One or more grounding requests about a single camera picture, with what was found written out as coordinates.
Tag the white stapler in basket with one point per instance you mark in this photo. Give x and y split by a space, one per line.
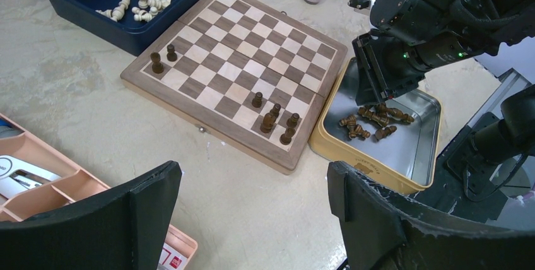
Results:
19 176

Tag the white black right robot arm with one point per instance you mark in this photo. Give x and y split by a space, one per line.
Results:
409 38

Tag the dark chess piece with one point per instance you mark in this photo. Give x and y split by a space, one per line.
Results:
293 121
286 137
270 118
257 100

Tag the metal gold-rimmed tin tray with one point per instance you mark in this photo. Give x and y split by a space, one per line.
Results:
403 161

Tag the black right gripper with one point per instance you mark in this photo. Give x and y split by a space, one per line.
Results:
388 66

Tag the wooden chess board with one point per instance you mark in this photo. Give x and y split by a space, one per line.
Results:
227 51

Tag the dark chess pawn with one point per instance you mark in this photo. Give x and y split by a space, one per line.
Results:
156 64
171 53

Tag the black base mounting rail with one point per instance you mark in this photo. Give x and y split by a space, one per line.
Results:
486 173

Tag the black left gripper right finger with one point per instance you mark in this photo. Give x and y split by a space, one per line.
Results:
383 229

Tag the orange plastic basket tray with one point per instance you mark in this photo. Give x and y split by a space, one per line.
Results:
75 184

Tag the pile of dark chess pieces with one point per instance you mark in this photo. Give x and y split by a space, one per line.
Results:
381 116

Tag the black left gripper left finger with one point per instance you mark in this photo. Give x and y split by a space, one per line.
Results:
120 228

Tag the dark chess piece on board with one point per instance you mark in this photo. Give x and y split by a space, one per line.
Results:
257 100
270 118
286 137

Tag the dark chess pawn on board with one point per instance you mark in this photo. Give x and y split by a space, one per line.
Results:
171 53

